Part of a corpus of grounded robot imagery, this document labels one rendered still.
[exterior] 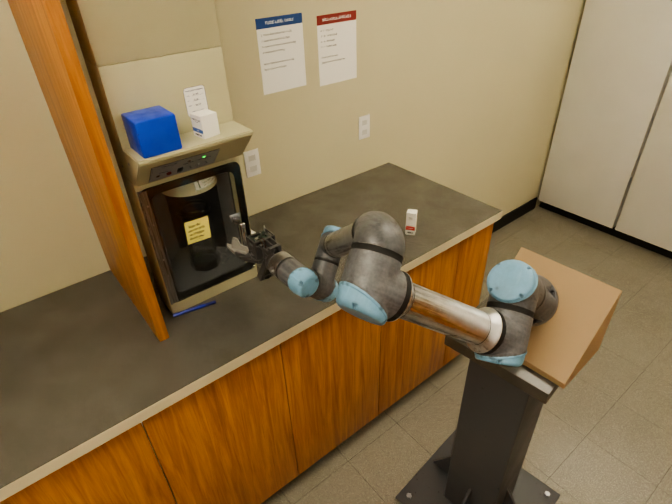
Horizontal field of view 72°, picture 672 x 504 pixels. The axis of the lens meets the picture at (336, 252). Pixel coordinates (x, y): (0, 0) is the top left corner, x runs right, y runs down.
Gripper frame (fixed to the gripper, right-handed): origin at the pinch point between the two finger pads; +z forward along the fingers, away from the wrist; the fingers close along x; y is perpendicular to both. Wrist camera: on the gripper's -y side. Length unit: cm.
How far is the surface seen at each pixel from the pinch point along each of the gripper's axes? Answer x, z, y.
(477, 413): -40, -69, -53
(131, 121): 25, -3, 46
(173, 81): 10, 5, 50
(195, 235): 13.8, 4.4, 5.6
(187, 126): 8.5, 5.5, 38.2
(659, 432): -139, -106, -115
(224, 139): 3.6, -6.0, 36.3
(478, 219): -96, -22, -20
